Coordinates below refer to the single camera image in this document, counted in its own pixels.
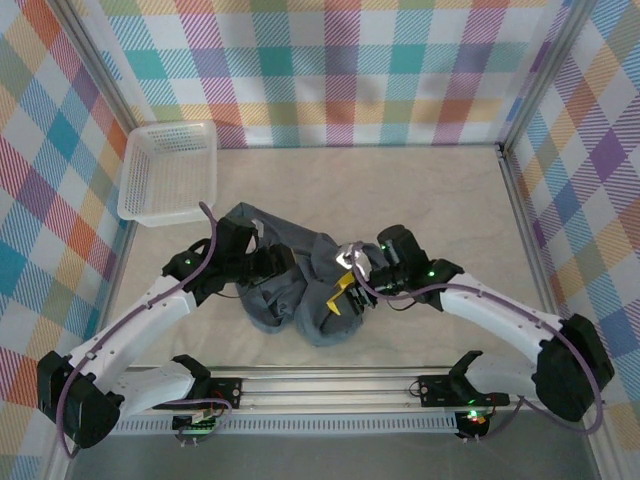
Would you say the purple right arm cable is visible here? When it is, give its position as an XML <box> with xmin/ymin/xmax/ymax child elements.
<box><xmin>349</xmin><ymin>242</ymin><xmax>606</xmax><ymax>444</ymax></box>

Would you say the aluminium frame post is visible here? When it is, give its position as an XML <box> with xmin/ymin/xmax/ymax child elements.
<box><xmin>58</xmin><ymin>0</ymin><xmax>140</xmax><ymax>132</ymax></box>
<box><xmin>497</xmin><ymin>0</ymin><xmax>600</xmax><ymax>154</ymax></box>

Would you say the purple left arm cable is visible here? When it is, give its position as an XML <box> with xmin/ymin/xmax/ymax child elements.
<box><xmin>57</xmin><ymin>201</ymin><xmax>234</xmax><ymax>460</ymax></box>

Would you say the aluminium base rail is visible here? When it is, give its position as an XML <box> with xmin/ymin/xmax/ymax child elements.
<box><xmin>53</xmin><ymin>367</ymin><xmax>609</xmax><ymax>417</ymax></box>

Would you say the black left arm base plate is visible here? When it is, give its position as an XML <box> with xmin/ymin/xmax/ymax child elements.
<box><xmin>152</xmin><ymin>377</ymin><xmax>244</xmax><ymax>411</ymax></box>

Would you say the white perforated plastic basket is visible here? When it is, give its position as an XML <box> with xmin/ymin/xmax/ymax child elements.
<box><xmin>116</xmin><ymin>119</ymin><xmax>220</xmax><ymax>229</ymax></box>

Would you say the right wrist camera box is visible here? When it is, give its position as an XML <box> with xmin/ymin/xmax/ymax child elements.
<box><xmin>335</xmin><ymin>241</ymin><xmax>374</xmax><ymax>281</ymax></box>

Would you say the plaid backdrop cloth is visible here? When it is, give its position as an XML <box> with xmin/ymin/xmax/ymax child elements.
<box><xmin>509</xmin><ymin>0</ymin><xmax>640</xmax><ymax>480</ymax></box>
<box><xmin>82</xmin><ymin>0</ymin><xmax>571</xmax><ymax>151</ymax></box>
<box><xmin>0</xmin><ymin>0</ymin><xmax>129</xmax><ymax>471</ymax></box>

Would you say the grey t-shirt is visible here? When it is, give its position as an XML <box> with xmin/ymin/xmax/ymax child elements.
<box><xmin>219</xmin><ymin>201</ymin><xmax>375</xmax><ymax>350</ymax></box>

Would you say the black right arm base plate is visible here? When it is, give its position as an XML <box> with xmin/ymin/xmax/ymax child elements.
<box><xmin>418</xmin><ymin>373</ymin><xmax>511</xmax><ymax>407</ymax></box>

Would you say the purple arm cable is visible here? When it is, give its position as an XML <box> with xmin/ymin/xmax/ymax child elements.
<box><xmin>57</xmin><ymin>201</ymin><xmax>234</xmax><ymax>460</ymax></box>
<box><xmin>349</xmin><ymin>242</ymin><xmax>606</xmax><ymax>444</ymax></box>

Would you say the grey slotted cable duct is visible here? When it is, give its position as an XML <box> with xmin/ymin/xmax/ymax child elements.
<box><xmin>78</xmin><ymin>415</ymin><xmax>461</xmax><ymax>437</ymax></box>

